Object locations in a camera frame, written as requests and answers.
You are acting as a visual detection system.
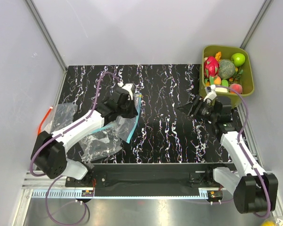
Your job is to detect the olive green plastic bin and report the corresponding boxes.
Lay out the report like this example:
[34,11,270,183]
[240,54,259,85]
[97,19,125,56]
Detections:
[199,45,254,97]

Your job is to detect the clear bag orange zipper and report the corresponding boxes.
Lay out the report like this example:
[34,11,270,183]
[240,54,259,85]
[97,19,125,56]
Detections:
[37,103,78,135]

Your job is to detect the green cantaloupe melon toy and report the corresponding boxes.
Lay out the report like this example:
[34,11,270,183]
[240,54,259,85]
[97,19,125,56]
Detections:
[218,59,235,79]

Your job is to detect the peach toy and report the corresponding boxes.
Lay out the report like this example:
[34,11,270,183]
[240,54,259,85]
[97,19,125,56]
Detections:
[229,83,243,94]

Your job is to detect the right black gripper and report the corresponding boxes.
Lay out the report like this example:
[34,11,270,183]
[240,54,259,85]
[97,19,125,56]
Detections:
[176,95,218,123]

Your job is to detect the yellow lemon toy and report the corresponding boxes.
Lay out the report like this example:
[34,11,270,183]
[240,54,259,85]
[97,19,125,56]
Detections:
[260,220,276,226]

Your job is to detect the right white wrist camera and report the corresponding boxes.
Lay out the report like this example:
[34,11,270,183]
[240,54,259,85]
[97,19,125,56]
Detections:
[203,85,217,104]

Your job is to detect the clear bag teal zipper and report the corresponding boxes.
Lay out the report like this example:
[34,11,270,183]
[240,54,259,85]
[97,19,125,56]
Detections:
[90,93,142,143]

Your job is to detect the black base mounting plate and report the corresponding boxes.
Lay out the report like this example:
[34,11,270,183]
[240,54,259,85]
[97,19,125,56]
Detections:
[65,162,236,188]

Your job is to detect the black marbled table mat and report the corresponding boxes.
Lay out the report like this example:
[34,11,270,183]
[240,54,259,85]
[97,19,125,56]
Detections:
[58,64,231,163]

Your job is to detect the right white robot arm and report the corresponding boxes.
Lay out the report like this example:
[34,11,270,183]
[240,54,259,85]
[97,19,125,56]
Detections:
[177,95,278,218]

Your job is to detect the red dragon fruit toy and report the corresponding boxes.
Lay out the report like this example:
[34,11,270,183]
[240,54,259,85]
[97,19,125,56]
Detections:
[204,56,220,78]

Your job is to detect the orange fruit toy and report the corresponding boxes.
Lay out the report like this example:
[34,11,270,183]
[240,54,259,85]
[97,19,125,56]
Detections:
[214,76,222,85]

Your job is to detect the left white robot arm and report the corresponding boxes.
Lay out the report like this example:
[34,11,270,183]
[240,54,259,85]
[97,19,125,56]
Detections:
[31,83,141,186]

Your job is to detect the clear bag on stack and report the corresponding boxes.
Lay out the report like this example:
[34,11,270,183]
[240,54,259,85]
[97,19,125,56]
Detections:
[79,128,122,163]

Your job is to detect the green apple toy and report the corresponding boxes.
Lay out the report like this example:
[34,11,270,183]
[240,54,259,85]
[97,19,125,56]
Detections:
[231,53,246,67]

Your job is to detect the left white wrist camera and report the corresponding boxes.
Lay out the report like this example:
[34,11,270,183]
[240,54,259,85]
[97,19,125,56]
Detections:
[118,82,135,100]

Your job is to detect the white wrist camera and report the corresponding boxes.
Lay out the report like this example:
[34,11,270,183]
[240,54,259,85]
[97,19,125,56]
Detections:
[203,85,217,104]
[118,82,135,100]

